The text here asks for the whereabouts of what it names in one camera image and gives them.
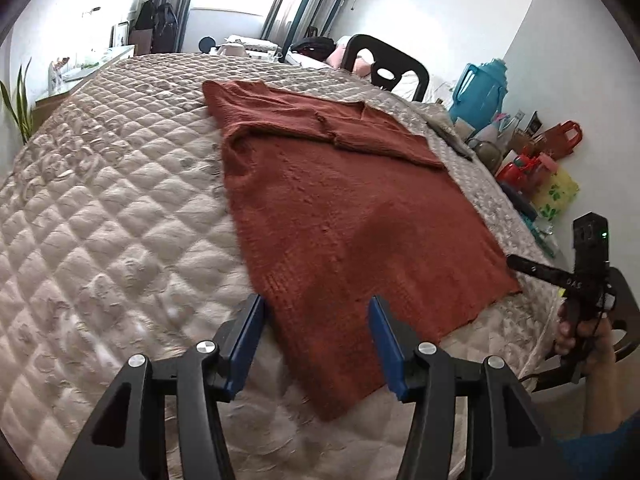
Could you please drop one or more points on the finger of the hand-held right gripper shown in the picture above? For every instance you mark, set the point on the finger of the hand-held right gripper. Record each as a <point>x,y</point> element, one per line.
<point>540,271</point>

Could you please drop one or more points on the white spray bottle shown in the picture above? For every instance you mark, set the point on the white spray bottle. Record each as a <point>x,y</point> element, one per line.
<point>492,132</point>

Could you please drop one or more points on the clear glass bottle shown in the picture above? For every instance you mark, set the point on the clear glass bottle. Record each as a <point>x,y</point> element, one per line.
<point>515,125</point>

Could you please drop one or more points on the black bag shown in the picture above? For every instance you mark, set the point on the black bag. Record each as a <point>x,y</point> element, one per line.
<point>312,45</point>

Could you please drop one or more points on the glass teapot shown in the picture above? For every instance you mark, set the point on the glass teapot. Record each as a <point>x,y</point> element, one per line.
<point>487,155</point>

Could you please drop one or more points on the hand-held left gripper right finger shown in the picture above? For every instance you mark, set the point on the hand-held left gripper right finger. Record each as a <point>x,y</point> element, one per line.
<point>387,350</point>

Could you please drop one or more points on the yellow leaf print bag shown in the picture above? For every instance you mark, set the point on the yellow leaf print bag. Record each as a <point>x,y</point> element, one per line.
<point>557,195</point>

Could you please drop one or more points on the dark blue glasses case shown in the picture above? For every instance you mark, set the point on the dark blue glasses case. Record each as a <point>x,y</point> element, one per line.
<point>520,202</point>

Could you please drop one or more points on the rust knit sweater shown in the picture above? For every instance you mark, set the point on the rust knit sweater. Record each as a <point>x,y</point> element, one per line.
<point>350,220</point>

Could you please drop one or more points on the person's right forearm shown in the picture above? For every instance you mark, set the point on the person's right forearm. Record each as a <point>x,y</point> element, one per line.
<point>605,400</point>

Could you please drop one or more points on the pink pillow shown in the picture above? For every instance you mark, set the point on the pink pillow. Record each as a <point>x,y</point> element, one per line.
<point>340,52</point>

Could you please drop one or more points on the green potted plant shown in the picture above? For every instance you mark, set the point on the green potted plant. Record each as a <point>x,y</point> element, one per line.
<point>20,110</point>

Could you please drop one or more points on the red gift bag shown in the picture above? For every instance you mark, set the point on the red gift bag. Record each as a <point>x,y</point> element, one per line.
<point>560,142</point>

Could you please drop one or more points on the black plastic chair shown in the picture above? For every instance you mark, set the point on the black plastic chair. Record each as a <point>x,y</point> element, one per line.
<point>400,55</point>

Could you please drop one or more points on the large black backpack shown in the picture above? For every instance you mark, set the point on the large black backpack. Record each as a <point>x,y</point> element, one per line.
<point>165,27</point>

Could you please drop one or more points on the small black backpack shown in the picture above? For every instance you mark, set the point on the small black backpack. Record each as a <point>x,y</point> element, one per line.
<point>145,15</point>

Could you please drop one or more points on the beige quilted floral blanket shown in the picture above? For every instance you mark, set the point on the beige quilted floral blanket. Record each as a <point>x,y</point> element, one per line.
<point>125,210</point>

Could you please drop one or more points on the brown cardboard box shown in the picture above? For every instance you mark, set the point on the brown cardboard box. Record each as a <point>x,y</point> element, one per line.
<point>141,42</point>

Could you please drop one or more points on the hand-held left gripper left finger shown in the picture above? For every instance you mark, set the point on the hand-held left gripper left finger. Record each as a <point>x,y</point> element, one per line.
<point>245,345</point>

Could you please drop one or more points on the round black object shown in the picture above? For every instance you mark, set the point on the round black object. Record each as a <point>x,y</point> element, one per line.
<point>207,45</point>

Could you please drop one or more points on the person's right hand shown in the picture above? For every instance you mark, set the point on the person's right hand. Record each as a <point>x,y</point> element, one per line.
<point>592,342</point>

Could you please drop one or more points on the pink tumbler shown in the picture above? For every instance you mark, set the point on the pink tumbler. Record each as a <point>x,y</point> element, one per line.
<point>547,165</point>

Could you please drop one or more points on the teal thermos jug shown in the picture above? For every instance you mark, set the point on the teal thermos jug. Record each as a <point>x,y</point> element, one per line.
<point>482,95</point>

